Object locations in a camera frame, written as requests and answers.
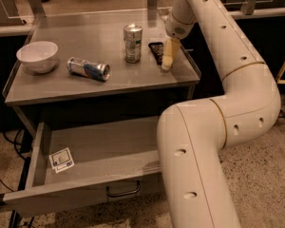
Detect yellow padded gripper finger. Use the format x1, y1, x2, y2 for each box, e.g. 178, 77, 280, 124
161, 38, 181, 71

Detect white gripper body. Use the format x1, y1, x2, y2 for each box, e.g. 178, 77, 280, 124
165, 0, 197, 40

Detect dark chocolate bar wrapper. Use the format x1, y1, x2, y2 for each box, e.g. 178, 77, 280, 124
148, 42, 163, 66

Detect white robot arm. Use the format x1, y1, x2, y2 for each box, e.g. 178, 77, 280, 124
157, 0, 281, 228

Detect grey cabinet with top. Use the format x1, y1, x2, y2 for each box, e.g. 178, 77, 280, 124
5, 9, 200, 133

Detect open grey top drawer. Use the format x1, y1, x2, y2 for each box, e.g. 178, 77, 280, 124
4, 117, 163, 217

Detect upright silver green can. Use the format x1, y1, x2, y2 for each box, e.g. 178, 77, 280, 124
123, 24, 143, 63

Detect lying blue silver can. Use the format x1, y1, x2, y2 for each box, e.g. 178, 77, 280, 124
66, 57, 110, 82

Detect white ceramic bowl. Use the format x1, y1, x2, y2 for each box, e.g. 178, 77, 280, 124
16, 41, 59, 73

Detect white tag sticker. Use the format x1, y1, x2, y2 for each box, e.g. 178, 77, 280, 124
48, 147, 74, 174

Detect white horizontal rail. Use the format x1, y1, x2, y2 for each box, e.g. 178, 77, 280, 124
161, 7, 285, 26

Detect black drawer handle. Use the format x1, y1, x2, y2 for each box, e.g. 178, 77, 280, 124
106, 180, 141, 199

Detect black floor cables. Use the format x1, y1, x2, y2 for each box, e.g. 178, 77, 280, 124
0, 128, 31, 193

